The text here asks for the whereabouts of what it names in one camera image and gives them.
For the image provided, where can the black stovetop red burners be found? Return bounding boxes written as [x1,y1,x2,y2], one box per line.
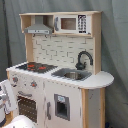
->
[18,62,55,73]

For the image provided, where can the white cupboard door grey dispenser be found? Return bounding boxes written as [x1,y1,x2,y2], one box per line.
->
[45,81,82,128]

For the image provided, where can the right stove knob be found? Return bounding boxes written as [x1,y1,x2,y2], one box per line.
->
[30,81,37,88]

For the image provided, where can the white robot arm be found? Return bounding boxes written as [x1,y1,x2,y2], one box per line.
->
[0,79,36,128]

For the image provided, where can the black toy faucet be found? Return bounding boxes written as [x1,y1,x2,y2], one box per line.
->
[75,51,93,70]

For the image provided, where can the grey toy sink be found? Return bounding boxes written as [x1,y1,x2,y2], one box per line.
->
[52,68,92,81]

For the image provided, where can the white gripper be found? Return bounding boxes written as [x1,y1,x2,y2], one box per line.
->
[0,79,17,127]

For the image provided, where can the white toy microwave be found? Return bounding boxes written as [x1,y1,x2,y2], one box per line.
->
[54,15,91,34]

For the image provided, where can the white oven door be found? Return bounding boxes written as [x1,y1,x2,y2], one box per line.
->
[13,88,44,128]

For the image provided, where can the wooden toy kitchen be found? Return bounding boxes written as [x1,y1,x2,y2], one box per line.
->
[7,11,114,128]

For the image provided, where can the grey range hood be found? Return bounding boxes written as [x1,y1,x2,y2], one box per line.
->
[24,15,53,34]

